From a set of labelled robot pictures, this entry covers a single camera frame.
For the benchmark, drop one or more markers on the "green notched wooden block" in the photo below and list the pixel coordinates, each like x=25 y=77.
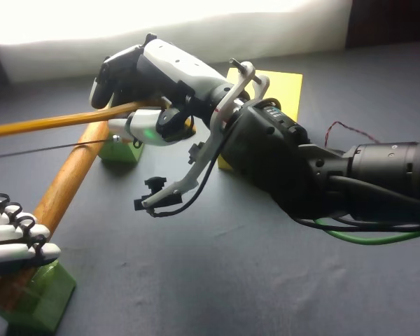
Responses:
x=45 y=301
x=122 y=154

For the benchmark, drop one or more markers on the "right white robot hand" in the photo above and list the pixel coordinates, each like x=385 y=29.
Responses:
x=182 y=66

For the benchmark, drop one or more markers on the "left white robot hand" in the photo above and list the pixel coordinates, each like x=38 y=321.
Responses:
x=7 y=231

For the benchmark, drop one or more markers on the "white backdrop sheet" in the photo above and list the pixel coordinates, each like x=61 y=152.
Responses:
x=161 y=21

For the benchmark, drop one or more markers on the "grey table cloth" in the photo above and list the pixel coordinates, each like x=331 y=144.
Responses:
x=231 y=280

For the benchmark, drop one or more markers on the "orange wooden cylinder rod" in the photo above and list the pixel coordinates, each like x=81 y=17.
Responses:
x=66 y=175

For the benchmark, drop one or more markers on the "yellow wooden block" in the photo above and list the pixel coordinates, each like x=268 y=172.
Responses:
x=283 y=94

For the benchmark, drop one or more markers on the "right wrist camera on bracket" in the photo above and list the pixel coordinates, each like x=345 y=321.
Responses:
x=215 y=120

